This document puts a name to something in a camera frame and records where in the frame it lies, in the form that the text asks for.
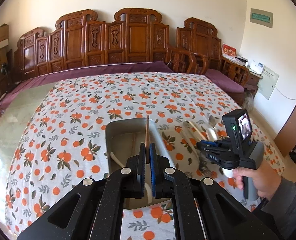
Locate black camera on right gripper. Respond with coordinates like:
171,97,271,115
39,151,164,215
222,109,253,155

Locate dark brown wooden chopstick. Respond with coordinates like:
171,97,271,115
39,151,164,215
145,115,150,164

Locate metal fork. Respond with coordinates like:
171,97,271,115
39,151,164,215
196,150,211,177

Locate white ceramic soup spoon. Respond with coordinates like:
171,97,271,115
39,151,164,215
205,127,233,178

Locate light bamboo chopstick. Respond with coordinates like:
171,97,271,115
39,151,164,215
183,121,203,142
188,121,207,140

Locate wooden side table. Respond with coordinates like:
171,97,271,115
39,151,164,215
235,56,262,97

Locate purple bench cushion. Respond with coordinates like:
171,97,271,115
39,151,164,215
0,61,172,112

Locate grey wall panel box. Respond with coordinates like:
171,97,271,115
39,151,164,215
258,66,279,100

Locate metal spoon white handle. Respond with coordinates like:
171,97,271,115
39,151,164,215
208,115,217,128

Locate green wall sign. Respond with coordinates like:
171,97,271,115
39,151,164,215
250,8,273,28

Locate carved wooden long bench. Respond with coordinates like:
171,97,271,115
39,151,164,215
13,8,169,80

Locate purple armchair cushion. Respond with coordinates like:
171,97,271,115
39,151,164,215
205,69,244,93

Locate person's right hand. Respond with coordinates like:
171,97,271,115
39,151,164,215
233,159,281,200

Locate metal rectangular tray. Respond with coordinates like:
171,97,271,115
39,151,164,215
105,118,175,210

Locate carved wooden armchair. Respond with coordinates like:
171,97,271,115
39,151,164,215
167,17,253,106

